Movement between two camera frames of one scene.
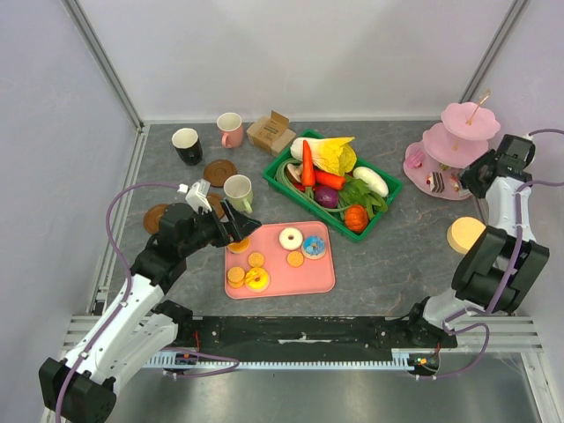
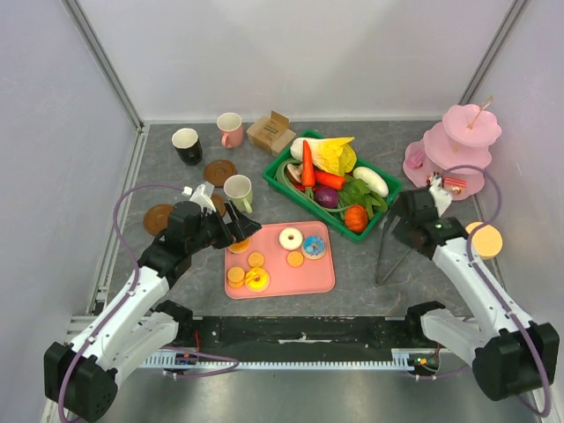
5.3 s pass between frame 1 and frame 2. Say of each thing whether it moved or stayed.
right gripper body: moved
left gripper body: stayed
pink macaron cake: stayed
